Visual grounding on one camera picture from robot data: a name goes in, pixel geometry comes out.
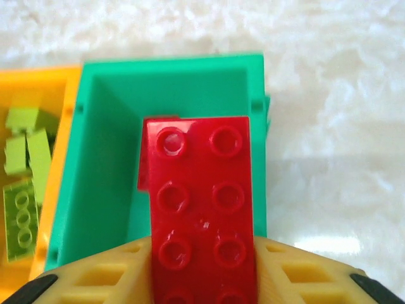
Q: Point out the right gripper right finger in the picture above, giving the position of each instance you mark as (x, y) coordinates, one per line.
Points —
(300, 278)

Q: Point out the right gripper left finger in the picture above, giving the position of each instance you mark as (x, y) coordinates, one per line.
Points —
(104, 278)

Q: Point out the long lime lego brick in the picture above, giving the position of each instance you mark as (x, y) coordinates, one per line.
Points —
(20, 218)

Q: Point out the long red lego brick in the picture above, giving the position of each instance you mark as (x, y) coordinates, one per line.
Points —
(202, 206)

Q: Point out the small lime lego brick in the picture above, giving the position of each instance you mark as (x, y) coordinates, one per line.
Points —
(16, 155)

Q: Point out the green plastic bin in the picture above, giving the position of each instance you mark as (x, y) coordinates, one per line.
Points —
(110, 142)

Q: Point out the yellow plastic bin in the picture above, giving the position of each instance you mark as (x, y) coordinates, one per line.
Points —
(64, 142)

